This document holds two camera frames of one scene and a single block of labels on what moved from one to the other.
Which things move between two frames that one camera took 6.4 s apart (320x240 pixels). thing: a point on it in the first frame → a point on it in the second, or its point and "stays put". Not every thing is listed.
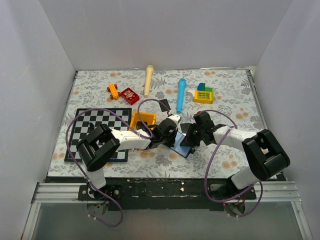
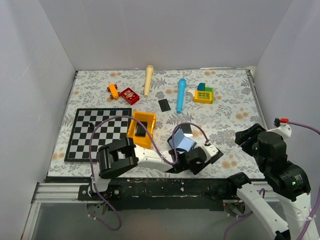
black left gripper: [171, 143] → [195, 170]
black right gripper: [188, 140] → [240, 135]
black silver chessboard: [116, 118] stays put
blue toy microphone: [182, 83] stays put
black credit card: [163, 107] stays put
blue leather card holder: [183, 150] stays put
